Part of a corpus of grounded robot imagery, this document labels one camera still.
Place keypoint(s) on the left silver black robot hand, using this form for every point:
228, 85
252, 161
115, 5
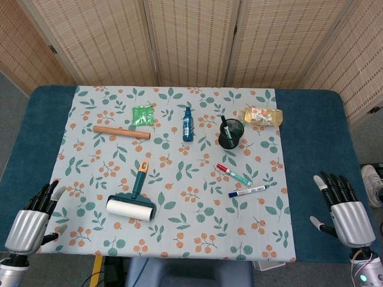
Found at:
28, 228

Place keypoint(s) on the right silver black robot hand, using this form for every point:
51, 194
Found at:
351, 221

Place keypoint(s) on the blue capped marker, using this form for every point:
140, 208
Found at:
248, 191

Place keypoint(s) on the red capped marker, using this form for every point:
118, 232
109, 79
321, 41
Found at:
233, 174

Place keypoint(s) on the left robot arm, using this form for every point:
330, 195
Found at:
12, 269

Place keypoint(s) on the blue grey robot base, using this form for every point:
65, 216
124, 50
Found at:
188, 273

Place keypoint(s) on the black mesh pen holder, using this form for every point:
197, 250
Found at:
236, 134

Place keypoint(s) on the black pen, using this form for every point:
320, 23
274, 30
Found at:
225, 125

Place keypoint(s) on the white sneaker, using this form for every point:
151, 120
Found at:
371, 185

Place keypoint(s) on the blue felt table cover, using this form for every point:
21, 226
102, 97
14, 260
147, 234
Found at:
314, 134

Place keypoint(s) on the teal lint roller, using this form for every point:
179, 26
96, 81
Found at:
130, 209

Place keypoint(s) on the wooden rolling pin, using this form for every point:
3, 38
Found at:
119, 131

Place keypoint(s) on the clear bottle yellow liquid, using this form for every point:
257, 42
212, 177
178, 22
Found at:
263, 117

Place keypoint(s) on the green foil packet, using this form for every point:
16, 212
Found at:
143, 115

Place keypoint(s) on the floral printed tablecloth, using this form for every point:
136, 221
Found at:
185, 167

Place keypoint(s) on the blue spray bottle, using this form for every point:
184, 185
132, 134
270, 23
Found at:
188, 128

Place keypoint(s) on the bamboo folding screen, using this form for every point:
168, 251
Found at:
191, 42

